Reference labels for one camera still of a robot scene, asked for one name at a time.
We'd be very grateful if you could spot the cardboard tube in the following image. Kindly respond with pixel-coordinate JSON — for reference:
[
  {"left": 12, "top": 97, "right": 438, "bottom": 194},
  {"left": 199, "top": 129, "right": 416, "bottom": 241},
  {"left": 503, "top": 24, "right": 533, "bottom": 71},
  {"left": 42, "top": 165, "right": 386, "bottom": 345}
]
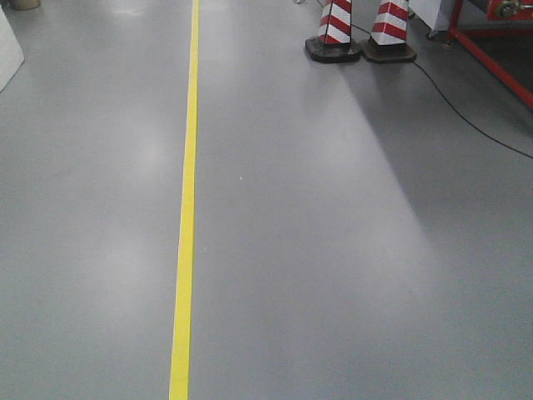
[{"left": 8, "top": 0, "right": 41, "bottom": 11}]

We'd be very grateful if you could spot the black floor cable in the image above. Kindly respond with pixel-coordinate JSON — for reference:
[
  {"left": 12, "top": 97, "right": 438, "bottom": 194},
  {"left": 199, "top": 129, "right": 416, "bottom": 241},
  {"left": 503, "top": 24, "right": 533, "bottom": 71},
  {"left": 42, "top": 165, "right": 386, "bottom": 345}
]
[{"left": 349, "top": 22, "right": 533, "bottom": 160}]

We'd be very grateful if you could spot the red white traffic cone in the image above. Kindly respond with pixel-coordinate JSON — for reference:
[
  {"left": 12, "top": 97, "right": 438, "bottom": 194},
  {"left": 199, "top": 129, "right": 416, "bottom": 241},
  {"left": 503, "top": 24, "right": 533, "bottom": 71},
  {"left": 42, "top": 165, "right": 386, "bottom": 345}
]
[{"left": 305, "top": 0, "right": 361, "bottom": 63}]

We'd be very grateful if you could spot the red conveyor frame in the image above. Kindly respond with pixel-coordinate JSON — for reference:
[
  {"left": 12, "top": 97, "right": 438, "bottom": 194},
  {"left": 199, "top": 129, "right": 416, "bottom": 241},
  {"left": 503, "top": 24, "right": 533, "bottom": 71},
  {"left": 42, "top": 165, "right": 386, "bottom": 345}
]
[{"left": 446, "top": 1, "right": 532, "bottom": 108}]

